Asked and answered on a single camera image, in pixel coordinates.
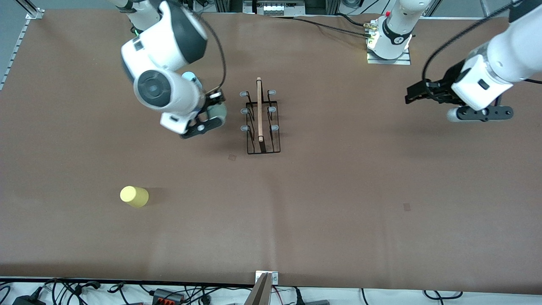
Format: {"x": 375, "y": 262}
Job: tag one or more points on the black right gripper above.
{"x": 210, "y": 103}

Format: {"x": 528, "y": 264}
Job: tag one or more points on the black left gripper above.
{"x": 449, "y": 79}

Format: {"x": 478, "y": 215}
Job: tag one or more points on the pale green plastic cup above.
{"x": 219, "y": 112}

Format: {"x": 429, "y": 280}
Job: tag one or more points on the yellow plastic cup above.
{"x": 134, "y": 196}

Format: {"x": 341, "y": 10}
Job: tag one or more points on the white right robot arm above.
{"x": 169, "y": 46}

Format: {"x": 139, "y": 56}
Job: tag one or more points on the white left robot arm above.
{"x": 499, "y": 59}

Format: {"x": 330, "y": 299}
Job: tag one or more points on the light blue plastic cup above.
{"x": 189, "y": 76}

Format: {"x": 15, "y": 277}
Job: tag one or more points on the white power strip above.
{"x": 275, "y": 8}

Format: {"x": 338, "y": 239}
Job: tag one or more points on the large table cover sheet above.
{"x": 338, "y": 212}

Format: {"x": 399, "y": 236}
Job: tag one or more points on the black power adapter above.
{"x": 27, "y": 300}

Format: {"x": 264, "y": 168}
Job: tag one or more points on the aluminium arm base plate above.
{"x": 389, "y": 62}

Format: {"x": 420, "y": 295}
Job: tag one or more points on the aluminium profile frame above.
{"x": 228, "y": 5}

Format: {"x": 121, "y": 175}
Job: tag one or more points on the aluminium corner bracket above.
{"x": 34, "y": 14}

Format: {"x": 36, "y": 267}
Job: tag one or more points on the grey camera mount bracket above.
{"x": 260, "y": 292}

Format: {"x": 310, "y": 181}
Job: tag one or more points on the perforated aluminium rail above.
{"x": 15, "y": 53}

